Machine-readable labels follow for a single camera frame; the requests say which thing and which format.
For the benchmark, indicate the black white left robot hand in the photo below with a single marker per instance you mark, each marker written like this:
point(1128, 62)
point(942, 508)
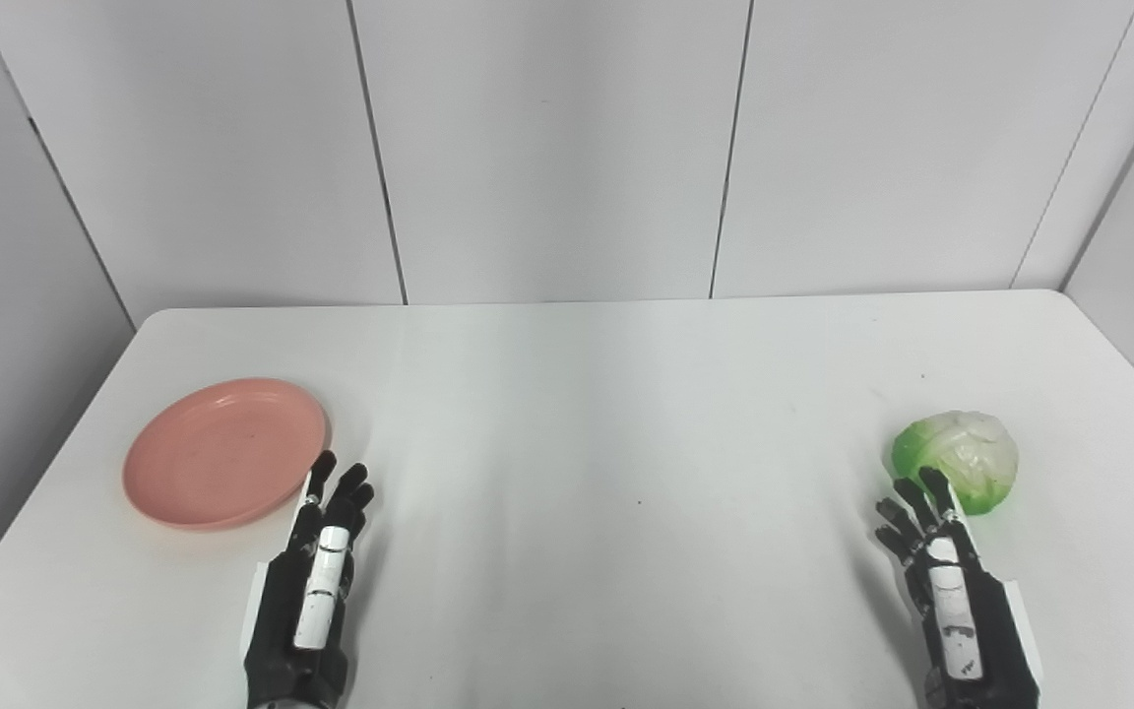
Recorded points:
point(282, 611)

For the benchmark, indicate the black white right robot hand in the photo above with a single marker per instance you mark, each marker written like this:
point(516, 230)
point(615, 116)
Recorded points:
point(990, 630)

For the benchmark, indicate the pink round plate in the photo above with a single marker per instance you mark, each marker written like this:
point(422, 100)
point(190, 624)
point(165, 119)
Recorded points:
point(218, 453)

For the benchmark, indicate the green white cabbage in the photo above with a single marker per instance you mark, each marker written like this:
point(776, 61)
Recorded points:
point(966, 453)

